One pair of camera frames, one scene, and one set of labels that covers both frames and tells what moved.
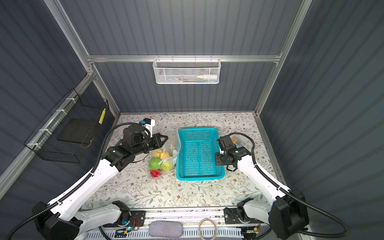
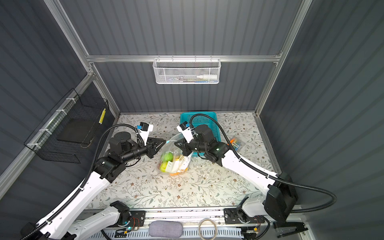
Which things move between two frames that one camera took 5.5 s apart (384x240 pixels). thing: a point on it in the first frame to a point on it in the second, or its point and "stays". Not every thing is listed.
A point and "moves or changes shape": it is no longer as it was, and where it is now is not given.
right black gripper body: (220, 158) to (194, 146)
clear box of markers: (237, 142) stays
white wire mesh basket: (187, 71) stays
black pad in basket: (76, 130) stays
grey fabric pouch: (165, 229) stays
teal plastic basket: (196, 155) to (185, 117)
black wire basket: (69, 128) stays
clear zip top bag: (163, 160) moves or changes shape
